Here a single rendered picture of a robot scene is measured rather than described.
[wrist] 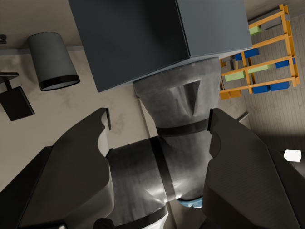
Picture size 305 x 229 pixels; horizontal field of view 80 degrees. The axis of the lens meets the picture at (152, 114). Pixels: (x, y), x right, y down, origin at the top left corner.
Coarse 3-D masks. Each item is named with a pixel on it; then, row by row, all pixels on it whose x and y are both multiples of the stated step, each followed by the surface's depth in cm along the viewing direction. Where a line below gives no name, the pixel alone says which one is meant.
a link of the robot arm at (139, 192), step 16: (128, 144) 33; (144, 144) 32; (112, 160) 30; (128, 160) 29; (144, 160) 29; (112, 176) 28; (128, 176) 28; (144, 176) 28; (160, 176) 28; (128, 192) 28; (144, 192) 28; (160, 192) 29; (128, 208) 27; (144, 208) 27; (160, 208) 29; (128, 224) 26; (144, 224) 27; (160, 224) 28
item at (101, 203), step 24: (96, 120) 10; (72, 144) 9; (96, 144) 9; (48, 168) 7; (72, 168) 7; (96, 168) 7; (48, 192) 6; (72, 192) 6; (96, 192) 6; (24, 216) 6; (48, 216) 6; (72, 216) 6; (96, 216) 7
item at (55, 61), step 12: (36, 36) 245; (48, 36) 250; (60, 36) 268; (36, 48) 247; (48, 48) 248; (60, 48) 259; (36, 60) 250; (48, 60) 248; (60, 60) 255; (36, 72) 257; (48, 72) 248; (60, 72) 252; (72, 72) 266; (48, 84) 249; (60, 84) 302; (72, 84) 304
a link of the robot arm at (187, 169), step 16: (160, 144) 31; (176, 144) 29; (192, 144) 28; (208, 144) 28; (160, 160) 29; (176, 160) 29; (192, 160) 28; (208, 160) 29; (176, 176) 28; (192, 176) 29; (176, 192) 29; (192, 192) 30
